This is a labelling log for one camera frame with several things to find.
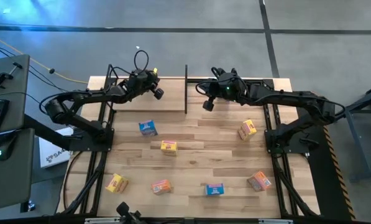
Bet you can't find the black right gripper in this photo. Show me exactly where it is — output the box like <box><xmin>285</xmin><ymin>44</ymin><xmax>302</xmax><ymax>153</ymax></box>
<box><xmin>203</xmin><ymin>71</ymin><xmax>247</xmax><ymax>112</ymax></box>

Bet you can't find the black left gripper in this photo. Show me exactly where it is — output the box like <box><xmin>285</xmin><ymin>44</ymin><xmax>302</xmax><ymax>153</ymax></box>
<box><xmin>126</xmin><ymin>68</ymin><xmax>165</xmax><ymax>101</ymax></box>

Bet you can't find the blue Rice Krispies cereal box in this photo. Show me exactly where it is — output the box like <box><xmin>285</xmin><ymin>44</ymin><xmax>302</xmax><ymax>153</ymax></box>
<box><xmin>138</xmin><ymin>119</ymin><xmax>158</xmax><ymax>138</ymax></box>
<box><xmin>204</xmin><ymin>182</ymin><xmax>226</xmax><ymax>197</ymax></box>
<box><xmin>237</xmin><ymin>119</ymin><xmax>257</xmax><ymax>141</ymax></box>

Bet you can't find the yellow Corn Pops cereal box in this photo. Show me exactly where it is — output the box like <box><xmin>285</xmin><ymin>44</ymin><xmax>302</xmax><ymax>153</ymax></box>
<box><xmin>160</xmin><ymin>139</ymin><xmax>178</xmax><ymax>157</ymax></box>
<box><xmin>105</xmin><ymin>173</ymin><xmax>130</xmax><ymax>194</ymax></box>

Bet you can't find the orange Mini Wheats cereal box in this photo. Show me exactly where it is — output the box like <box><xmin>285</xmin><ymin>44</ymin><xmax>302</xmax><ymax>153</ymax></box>
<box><xmin>150</xmin><ymin>179</ymin><xmax>173</xmax><ymax>196</ymax></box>
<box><xmin>246</xmin><ymin>170</ymin><xmax>272</xmax><ymax>192</ymax></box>

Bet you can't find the black diagonal strut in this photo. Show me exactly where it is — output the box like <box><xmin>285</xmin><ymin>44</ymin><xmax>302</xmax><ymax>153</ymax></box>
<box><xmin>23</xmin><ymin>113</ymin><xmax>78</xmax><ymax>151</ymax></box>

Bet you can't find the white cardboard box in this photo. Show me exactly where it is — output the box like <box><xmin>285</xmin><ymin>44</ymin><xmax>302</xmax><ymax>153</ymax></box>
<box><xmin>38</xmin><ymin>126</ymin><xmax>76</xmax><ymax>169</ymax></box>

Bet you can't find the black platform with hazard stripes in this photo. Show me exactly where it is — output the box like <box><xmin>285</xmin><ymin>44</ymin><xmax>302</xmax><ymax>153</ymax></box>
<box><xmin>296</xmin><ymin>90</ymin><xmax>357</xmax><ymax>222</ymax></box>

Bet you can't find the small grey desk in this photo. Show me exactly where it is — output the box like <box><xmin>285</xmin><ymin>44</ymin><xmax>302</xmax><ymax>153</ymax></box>
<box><xmin>0</xmin><ymin>54</ymin><xmax>30</xmax><ymax>138</ymax></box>

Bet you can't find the blue-grey metal stand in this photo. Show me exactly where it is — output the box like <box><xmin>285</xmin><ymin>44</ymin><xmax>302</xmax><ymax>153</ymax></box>
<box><xmin>343</xmin><ymin>80</ymin><xmax>371</xmax><ymax>183</ymax></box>

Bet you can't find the black computer mouse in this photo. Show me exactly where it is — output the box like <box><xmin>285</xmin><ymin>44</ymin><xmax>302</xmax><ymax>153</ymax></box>
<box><xmin>0</xmin><ymin>133</ymin><xmax>19</xmax><ymax>162</ymax></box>

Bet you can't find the small metal caster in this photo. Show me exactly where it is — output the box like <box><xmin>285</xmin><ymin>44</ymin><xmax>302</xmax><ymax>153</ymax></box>
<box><xmin>20</xmin><ymin>200</ymin><xmax>37</xmax><ymax>214</ymax></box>

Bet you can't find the large grey desk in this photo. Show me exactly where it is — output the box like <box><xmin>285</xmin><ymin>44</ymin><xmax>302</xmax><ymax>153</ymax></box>
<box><xmin>0</xmin><ymin>128</ymin><xmax>35</xmax><ymax>213</ymax></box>

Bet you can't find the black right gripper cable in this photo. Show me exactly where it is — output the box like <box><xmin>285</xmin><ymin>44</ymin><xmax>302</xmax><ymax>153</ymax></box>
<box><xmin>195</xmin><ymin>78</ymin><xmax>224</xmax><ymax>98</ymax></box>

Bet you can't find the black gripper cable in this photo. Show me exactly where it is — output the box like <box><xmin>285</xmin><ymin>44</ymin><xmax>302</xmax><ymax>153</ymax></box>
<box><xmin>133</xmin><ymin>49</ymin><xmax>150</xmax><ymax>75</ymax></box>
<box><xmin>195</xmin><ymin>78</ymin><xmax>224</xmax><ymax>98</ymax></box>

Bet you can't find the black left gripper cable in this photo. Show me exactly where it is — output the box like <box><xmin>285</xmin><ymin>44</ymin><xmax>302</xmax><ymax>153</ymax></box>
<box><xmin>133</xmin><ymin>49</ymin><xmax>150</xmax><ymax>75</ymax></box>

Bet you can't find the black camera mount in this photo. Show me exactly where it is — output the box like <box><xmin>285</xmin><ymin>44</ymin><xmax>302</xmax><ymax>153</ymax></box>
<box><xmin>116</xmin><ymin>201</ymin><xmax>143</xmax><ymax>224</ymax></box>

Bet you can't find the black floor cable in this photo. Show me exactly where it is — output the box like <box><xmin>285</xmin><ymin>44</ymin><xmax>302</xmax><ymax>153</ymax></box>
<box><xmin>0</xmin><ymin>40</ymin><xmax>68</xmax><ymax>94</ymax></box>

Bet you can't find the yellow cable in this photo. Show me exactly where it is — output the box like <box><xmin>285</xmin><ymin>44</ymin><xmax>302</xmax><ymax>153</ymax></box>
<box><xmin>0</xmin><ymin>30</ymin><xmax>89</xmax><ymax>85</ymax></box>

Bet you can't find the silver metal bracket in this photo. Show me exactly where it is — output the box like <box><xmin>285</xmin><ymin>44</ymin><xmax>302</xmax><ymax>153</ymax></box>
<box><xmin>85</xmin><ymin>217</ymin><xmax>121</xmax><ymax>224</ymax></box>
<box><xmin>259</xmin><ymin>218</ymin><xmax>294</xmax><ymax>224</ymax></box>

